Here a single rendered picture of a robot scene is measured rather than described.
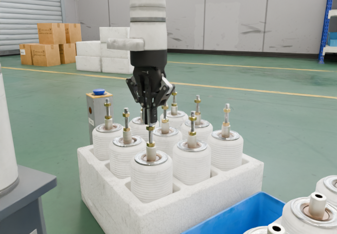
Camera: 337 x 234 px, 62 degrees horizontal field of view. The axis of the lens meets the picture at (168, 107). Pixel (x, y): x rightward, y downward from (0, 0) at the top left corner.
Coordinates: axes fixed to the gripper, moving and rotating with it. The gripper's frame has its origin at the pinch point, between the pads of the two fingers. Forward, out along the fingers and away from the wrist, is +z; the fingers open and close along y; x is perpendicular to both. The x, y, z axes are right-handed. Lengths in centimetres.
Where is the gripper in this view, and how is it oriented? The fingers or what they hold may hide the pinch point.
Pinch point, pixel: (149, 115)
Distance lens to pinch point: 60.0
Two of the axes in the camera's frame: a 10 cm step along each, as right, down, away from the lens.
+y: -7.3, -1.8, 6.5
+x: -6.8, 2.0, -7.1
